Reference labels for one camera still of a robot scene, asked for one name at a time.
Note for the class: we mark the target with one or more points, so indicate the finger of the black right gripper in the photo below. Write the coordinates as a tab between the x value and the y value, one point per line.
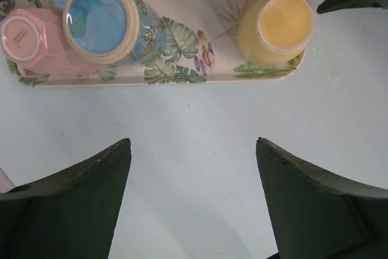
328	6

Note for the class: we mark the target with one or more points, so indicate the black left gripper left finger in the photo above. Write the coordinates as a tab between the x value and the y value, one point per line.
69	214

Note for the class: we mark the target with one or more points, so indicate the yellow mug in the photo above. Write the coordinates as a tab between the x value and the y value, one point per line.
275	31

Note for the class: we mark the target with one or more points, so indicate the leaf pattern serving tray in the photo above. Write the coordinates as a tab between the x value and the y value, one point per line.
201	48

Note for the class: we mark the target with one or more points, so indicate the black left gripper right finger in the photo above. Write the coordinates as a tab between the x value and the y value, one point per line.
316	213

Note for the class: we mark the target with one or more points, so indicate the pink octagonal mug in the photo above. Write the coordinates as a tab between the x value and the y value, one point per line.
34	39

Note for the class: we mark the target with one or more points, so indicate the blue butterfly mug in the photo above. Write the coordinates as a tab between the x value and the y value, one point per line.
113	31

